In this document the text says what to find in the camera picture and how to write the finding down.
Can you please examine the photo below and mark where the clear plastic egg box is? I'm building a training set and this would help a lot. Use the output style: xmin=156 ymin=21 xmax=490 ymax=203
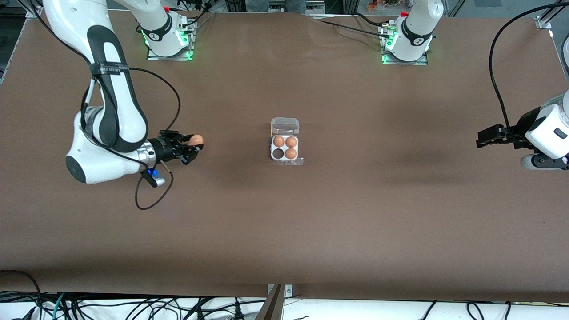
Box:
xmin=269 ymin=117 xmax=305 ymax=166

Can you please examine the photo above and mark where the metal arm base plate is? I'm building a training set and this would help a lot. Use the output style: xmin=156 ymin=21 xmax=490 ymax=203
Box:
xmin=147 ymin=20 xmax=195 ymax=61
xmin=381 ymin=22 xmax=429 ymax=66

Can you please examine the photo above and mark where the black base power cable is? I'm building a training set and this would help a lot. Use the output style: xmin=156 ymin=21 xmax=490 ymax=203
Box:
xmin=353 ymin=12 xmax=393 ymax=28
xmin=317 ymin=19 xmax=388 ymax=38

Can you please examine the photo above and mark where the black looping floor cable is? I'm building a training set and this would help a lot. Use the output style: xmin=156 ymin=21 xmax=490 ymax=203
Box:
xmin=0 ymin=269 xmax=44 ymax=320

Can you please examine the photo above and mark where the teal floor cable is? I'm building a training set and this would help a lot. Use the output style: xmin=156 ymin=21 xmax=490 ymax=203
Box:
xmin=51 ymin=293 xmax=67 ymax=320

